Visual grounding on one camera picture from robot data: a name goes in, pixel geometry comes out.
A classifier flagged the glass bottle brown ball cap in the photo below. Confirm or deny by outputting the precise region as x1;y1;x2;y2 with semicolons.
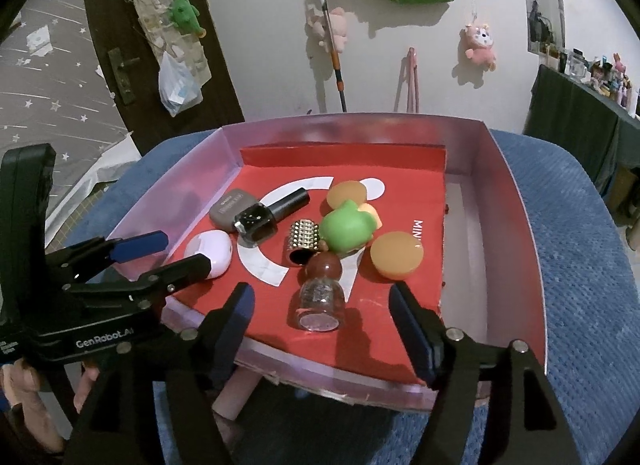
288;251;345;333

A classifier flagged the large orange round puck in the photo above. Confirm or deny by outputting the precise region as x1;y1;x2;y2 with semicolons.
370;231;424;281

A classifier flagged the dark wooden door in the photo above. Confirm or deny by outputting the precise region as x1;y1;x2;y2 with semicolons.
79;0;246;156

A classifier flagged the person left hand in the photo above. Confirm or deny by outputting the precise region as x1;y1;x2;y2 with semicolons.
0;359;101;453

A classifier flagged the grey square earbud case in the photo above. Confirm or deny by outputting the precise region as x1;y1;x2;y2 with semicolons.
208;188;258;233

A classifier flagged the orange grey mop handle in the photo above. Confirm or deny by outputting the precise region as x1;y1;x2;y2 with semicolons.
320;0;347;113

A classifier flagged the green yellow toy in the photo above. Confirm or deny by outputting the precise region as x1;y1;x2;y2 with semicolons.
319;200;382;255

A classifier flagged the red paper liner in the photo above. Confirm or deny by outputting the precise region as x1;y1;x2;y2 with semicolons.
177;144;447;384

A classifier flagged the pink plush toy right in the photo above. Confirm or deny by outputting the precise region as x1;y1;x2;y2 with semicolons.
463;24;497;72

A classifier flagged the pink plush toy left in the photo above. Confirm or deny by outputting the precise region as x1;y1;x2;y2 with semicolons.
306;6;348;54

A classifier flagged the black nail polish bottle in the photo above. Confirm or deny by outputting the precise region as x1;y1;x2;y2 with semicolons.
233;188;310;246

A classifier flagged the pink cardboard box tray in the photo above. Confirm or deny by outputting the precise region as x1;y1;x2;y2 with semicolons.
113;114;548;411

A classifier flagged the pink plush toy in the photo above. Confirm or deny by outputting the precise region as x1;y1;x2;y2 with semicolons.
463;24;497;72
306;6;348;54

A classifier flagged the pink oval case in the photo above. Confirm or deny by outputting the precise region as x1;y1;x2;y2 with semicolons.
183;230;233;279

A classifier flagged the purple nail polish bottle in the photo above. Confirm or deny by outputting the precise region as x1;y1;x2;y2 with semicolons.
213;367;262;421

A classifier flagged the pink hanging strap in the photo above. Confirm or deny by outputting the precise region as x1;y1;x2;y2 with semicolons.
403;46;421;115

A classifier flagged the dark cloth covered table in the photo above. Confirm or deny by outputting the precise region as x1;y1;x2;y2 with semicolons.
523;65;639;195

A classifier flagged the clear hanging organizer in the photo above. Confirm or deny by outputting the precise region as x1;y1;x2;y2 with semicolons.
131;0;212;87

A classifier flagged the green plush toy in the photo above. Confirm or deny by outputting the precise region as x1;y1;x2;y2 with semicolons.
169;0;206;38

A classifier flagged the small orange round puck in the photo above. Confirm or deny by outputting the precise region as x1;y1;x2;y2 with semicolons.
326;180;367;209

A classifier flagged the white plastic bag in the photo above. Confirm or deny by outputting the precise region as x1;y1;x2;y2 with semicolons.
158;52;203;117

